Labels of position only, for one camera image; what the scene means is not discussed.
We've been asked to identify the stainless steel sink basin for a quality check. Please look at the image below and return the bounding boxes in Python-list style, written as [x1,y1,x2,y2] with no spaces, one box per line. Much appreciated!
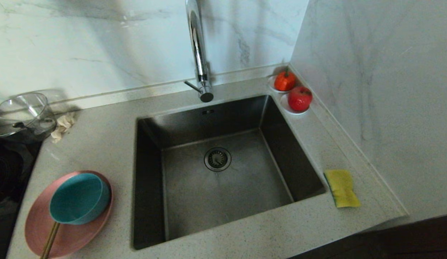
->
[132,94,326,250]

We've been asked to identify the yellow and green sponge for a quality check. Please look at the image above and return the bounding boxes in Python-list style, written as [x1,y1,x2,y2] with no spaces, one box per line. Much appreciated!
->
[324,169,361,208]

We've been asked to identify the round metal drain strainer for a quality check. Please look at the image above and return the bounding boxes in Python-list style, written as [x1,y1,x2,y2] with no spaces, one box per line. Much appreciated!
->
[204,147,232,172]

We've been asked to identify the small white dish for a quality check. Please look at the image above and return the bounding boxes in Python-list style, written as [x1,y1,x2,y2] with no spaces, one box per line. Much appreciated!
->
[268,74,298,94]
[280,93,310,115]

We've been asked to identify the red tomato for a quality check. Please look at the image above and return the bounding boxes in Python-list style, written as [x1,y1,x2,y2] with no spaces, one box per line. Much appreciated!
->
[274,68,297,91]

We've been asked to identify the chrome kitchen faucet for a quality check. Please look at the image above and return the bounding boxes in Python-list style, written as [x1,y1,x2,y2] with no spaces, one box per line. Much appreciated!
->
[184,0,214,103]

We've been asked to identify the red apple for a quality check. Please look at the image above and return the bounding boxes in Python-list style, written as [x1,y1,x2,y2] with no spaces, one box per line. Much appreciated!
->
[288,86,313,112]

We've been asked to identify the crumpled beige tissue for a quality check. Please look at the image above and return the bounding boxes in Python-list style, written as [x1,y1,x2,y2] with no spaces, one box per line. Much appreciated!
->
[51,112,77,144]

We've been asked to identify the teal bowl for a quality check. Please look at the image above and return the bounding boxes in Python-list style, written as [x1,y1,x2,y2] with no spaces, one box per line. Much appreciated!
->
[49,173,112,225]

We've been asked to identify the pink round plate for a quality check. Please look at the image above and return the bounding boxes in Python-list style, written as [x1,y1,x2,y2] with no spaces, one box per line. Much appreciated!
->
[24,170,114,258]

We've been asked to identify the clear glass bowl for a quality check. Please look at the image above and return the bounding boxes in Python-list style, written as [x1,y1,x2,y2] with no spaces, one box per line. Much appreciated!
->
[0,92,58,136]

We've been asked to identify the black cooktop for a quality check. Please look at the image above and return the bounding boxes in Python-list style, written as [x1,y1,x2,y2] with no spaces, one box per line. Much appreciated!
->
[0,138,42,259]

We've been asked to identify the gold slim utensil handle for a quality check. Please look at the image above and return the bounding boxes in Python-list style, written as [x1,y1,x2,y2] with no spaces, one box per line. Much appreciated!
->
[40,221,61,259]

